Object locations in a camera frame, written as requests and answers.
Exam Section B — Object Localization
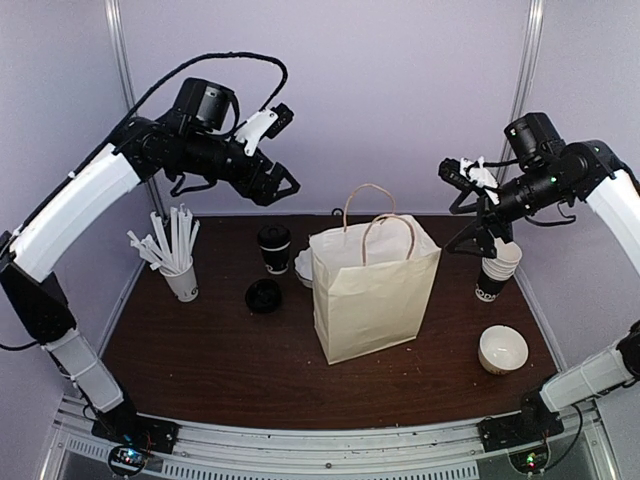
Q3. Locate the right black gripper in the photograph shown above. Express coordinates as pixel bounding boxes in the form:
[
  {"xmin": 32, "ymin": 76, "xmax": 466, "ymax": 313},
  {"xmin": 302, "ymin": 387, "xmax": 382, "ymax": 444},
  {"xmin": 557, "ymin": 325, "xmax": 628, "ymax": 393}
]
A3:
[{"xmin": 447, "ymin": 162, "xmax": 571, "ymax": 258}]

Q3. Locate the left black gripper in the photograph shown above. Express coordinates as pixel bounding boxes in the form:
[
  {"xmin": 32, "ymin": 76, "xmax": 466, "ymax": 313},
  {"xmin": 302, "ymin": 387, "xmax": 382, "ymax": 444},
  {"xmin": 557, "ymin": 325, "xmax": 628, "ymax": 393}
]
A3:
[{"xmin": 179, "ymin": 130, "xmax": 302, "ymax": 206}]

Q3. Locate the black plastic cup lid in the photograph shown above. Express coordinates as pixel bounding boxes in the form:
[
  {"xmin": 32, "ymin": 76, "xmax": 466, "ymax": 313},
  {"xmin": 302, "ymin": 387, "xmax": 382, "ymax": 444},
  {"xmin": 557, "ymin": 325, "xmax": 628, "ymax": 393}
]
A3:
[{"xmin": 257, "ymin": 224, "xmax": 291, "ymax": 250}]

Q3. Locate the black white paper coffee cup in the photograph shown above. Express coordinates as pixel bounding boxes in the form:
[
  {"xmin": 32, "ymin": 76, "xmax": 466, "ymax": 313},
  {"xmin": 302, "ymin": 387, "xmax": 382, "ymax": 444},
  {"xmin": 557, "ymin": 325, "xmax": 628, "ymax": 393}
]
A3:
[{"xmin": 261, "ymin": 245, "xmax": 290, "ymax": 275}]

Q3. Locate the kraft paper takeout bag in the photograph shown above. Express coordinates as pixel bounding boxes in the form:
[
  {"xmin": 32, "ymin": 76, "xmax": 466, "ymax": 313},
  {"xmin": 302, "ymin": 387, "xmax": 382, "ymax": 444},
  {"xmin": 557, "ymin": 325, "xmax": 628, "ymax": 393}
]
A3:
[{"xmin": 309, "ymin": 211, "xmax": 442, "ymax": 365}]

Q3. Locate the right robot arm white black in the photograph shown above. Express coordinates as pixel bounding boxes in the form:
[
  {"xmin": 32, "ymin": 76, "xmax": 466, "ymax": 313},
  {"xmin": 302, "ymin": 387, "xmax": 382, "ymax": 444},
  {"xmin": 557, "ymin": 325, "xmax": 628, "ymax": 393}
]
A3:
[{"xmin": 438, "ymin": 112, "xmax": 639, "ymax": 442}]

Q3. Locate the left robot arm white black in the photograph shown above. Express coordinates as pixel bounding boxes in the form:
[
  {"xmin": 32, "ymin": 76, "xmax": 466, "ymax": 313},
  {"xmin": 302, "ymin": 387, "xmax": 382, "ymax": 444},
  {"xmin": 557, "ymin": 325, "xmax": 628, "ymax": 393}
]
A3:
[{"xmin": 1, "ymin": 78, "xmax": 300, "ymax": 444}]

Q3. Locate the stack of paper cups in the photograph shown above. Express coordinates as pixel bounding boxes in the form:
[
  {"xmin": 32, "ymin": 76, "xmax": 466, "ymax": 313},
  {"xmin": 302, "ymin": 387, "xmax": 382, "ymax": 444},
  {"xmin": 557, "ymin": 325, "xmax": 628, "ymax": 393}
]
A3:
[{"xmin": 475, "ymin": 238, "xmax": 523, "ymax": 303}]

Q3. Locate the white scalloped dish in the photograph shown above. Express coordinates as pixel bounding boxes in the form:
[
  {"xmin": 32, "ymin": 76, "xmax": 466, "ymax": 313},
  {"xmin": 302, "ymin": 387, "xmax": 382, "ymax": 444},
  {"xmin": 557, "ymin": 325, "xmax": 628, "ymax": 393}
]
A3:
[{"xmin": 294, "ymin": 248, "xmax": 313, "ymax": 289}]

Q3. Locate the stack of black lids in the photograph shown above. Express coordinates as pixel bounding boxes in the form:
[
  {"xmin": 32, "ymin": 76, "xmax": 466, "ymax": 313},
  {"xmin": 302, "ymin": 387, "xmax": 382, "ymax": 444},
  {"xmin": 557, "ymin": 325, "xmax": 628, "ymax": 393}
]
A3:
[{"xmin": 245, "ymin": 278, "xmax": 283, "ymax": 314}]

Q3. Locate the white ceramic bowl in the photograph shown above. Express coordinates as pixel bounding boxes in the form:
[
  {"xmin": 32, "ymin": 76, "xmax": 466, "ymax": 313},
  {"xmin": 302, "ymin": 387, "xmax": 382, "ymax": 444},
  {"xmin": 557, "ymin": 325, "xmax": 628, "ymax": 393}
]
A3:
[{"xmin": 478, "ymin": 325, "xmax": 529, "ymax": 376}]

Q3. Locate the wrapped white straws bundle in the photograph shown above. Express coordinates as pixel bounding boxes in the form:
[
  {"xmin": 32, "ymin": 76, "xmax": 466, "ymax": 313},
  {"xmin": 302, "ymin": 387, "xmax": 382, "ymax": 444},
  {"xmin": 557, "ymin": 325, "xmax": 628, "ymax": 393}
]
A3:
[{"xmin": 127, "ymin": 204, "xmax": 200, "ymax": 276}]

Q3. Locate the paper cup holding straws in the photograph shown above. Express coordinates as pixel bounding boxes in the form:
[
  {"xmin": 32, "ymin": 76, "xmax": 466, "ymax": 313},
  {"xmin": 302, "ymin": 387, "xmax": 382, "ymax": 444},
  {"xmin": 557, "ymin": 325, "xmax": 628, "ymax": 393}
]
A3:
[{"xmin": 159, "ymin": 259, "xmax": 199, "ymax": 303}]

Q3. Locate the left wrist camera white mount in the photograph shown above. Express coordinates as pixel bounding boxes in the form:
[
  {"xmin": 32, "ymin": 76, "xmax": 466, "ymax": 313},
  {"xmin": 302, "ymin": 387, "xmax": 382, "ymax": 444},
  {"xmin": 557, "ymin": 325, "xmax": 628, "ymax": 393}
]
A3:
[{"xmin": 234, "ymin": 103, "xmax": 294, "ymax": 157}]

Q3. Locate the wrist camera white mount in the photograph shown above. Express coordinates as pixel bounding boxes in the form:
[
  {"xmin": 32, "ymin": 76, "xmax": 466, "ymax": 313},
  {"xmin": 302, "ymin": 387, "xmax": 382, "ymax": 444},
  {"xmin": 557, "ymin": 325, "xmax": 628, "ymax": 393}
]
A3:
[
  {"xmin": 438, "ymin": 156, "xmax": 500, "ymax": 205},
  {"xmin": 234, "ymin": 103, "xmax": 294, "ymax": 157}
]

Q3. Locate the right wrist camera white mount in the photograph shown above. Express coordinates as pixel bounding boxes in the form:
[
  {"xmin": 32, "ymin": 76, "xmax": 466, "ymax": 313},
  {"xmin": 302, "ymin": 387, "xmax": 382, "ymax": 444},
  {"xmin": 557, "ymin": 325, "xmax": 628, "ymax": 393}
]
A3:
[{"xmin": 438, "ymin": 156, "xmax": 500, "ymax": 205}]

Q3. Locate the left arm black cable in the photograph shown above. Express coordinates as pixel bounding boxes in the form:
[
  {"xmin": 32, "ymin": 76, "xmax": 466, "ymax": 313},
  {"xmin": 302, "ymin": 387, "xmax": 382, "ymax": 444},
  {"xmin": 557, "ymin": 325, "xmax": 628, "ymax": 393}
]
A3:
[{"xmin": 0, "ymin": 49, "xmax": 290, "ymax": 351}]

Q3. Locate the right aluminium frame post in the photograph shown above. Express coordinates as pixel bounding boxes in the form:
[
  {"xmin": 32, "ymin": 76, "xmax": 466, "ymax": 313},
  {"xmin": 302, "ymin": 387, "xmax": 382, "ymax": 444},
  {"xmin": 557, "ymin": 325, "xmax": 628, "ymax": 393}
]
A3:
[{"xmin": 499, "ymin": 0, "xmax": 545, "ymax": 166}]

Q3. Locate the aluminium frame post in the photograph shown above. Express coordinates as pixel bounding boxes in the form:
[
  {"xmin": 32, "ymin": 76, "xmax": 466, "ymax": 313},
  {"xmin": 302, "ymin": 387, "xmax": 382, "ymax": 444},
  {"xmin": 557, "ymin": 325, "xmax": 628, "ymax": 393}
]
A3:
[
  {"xmin": 104, "ymin": 0, "xmax": 166, "ymax": 218},
  {"xmin": 499, "ymin": 0, "xmax": 545, "ymax": 166}
]

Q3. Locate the left aluminium frame post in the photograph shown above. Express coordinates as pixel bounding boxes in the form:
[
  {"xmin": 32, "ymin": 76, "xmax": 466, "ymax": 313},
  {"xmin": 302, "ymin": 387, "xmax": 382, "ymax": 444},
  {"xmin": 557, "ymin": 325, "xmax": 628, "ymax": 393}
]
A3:
[{"xmin": 104, "ymin": 0, "xmax": 166, "ymax": 218}]

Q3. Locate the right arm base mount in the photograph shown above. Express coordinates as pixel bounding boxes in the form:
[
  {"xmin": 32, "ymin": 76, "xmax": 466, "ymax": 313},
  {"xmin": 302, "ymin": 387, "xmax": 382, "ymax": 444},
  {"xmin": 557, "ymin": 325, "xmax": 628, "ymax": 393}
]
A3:
[{"xmin": 477, "ymin": 407, "xmax": 564, "ymax": 476}]

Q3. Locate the aluminium front rail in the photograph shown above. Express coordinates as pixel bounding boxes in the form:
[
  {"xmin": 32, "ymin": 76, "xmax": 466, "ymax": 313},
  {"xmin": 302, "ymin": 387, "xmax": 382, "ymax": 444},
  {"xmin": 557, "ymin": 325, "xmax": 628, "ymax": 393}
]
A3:
[{"xmin": 49, "ymin": 394, "xmax": 616, "ymax": 480}]

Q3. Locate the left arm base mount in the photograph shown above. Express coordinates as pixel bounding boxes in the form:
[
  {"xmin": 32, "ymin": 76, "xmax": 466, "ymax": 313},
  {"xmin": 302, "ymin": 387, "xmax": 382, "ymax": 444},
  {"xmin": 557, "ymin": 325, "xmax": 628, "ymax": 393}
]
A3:
[{"xmin": 91, "ymin": 408, "xmax": 179, "ymax": 478}]

